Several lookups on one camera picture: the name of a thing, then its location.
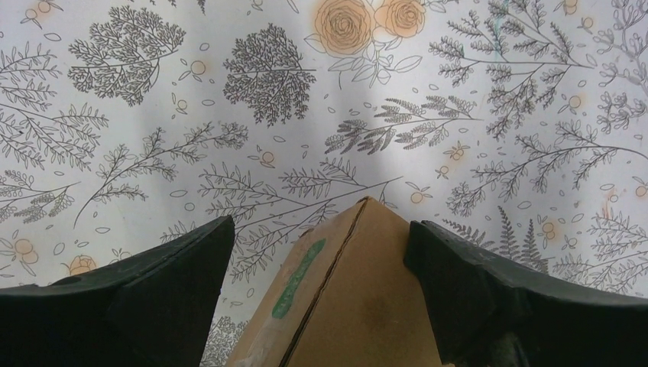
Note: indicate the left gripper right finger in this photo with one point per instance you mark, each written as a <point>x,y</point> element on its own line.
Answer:
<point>487,310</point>

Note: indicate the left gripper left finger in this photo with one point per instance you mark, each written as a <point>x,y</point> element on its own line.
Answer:
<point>154,308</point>

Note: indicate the brown cardboard express box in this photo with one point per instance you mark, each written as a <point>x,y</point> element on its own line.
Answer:
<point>343,297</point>

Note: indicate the floral patterned table mat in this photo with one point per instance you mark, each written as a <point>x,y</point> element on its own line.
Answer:
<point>520,125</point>

